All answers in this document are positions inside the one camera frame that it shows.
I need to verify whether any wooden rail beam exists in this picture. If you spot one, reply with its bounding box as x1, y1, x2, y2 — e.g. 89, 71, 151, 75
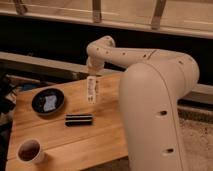
0, 52, 213, 105

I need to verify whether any white folded cloth on plate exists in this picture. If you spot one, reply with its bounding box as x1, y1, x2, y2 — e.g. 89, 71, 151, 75
43, 95, 57, 112

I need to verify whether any black rectangular block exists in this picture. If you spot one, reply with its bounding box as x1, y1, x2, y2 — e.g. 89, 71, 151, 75
65, 114, 93, 126

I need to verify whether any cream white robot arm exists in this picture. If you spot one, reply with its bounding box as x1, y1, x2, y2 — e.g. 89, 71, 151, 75
87, 36, 199, 171

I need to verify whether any wooden cutting board table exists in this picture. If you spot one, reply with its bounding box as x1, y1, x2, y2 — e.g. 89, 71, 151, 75
6, 74, 127, 171

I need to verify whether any black round plate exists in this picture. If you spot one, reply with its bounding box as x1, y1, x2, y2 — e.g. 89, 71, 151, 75
31, 88, 65, 116

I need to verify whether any white labelled bottle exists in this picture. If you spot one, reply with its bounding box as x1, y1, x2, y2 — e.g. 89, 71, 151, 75
87, 76, 97, 103

